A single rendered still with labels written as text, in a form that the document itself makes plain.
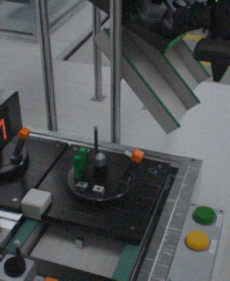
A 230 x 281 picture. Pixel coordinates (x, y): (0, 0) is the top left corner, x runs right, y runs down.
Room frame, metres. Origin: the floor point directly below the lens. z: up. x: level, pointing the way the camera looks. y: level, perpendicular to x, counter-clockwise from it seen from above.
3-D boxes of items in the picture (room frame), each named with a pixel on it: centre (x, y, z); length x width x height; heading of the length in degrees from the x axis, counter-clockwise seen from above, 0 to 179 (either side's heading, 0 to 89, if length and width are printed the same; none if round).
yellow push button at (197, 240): (0.63, -0.15, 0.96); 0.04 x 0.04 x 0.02
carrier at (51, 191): (0.78, 0.03, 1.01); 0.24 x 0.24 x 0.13; 71
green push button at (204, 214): (0.69, -0.17, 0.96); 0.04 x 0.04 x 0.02
